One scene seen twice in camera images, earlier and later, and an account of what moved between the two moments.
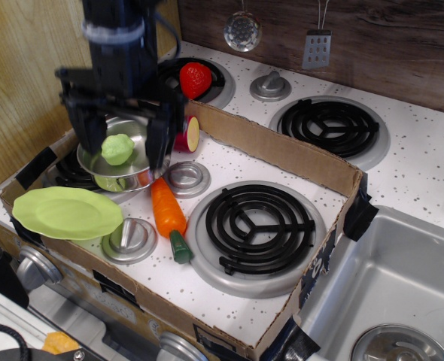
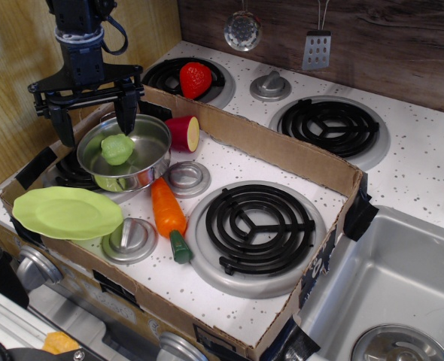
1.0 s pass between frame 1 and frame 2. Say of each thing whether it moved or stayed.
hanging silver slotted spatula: stayed
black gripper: moved
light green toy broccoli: stayed
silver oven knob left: stayed
